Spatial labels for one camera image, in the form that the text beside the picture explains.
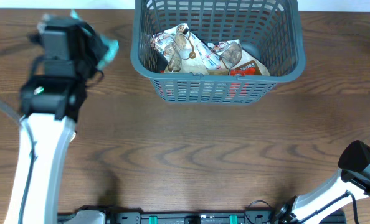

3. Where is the teal snack packet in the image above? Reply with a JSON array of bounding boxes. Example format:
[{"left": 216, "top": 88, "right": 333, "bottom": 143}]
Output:
[{"left": 82, "top": 27, "right": 119, "bottom": 70}]

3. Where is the Panifee snack bag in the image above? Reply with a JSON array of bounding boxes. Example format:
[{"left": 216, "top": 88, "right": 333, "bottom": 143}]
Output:
[
  {"left": 150, "top": 23, "right": 209, "bottom": 75},
  {"left": 207, "top": 39, "right": 270, "bottom": 76}
]

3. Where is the orange cracker package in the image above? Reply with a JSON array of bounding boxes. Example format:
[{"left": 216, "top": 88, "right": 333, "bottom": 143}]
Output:
[{"left": 227, "top": 67, "right": 256, "bottom": 99}]

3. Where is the grey plastic basket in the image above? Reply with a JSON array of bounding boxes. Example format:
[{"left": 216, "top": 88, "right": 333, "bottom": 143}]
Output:
[{"left": 131, "top": 0, "right": 306, "bottom": 104}]

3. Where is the Kleenex tissue multipack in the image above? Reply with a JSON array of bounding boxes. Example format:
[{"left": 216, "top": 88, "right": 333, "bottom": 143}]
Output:
[{"left": 191, "top": 33, "right": 223, "bottom": 70}]

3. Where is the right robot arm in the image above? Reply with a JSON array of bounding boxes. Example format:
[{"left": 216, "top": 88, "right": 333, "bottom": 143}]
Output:
[{"left": 271, "top": 140, "right": 370, "bottom": 223}]

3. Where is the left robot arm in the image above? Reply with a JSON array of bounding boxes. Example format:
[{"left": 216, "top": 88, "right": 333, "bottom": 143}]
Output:
[{"left": 4, "top": 16, "right": 110, "bottom": 223}]

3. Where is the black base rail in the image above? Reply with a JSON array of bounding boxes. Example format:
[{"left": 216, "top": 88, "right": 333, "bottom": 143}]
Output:
[{"left": 57, "top": 205, "right": 348, "bottom": 224}]

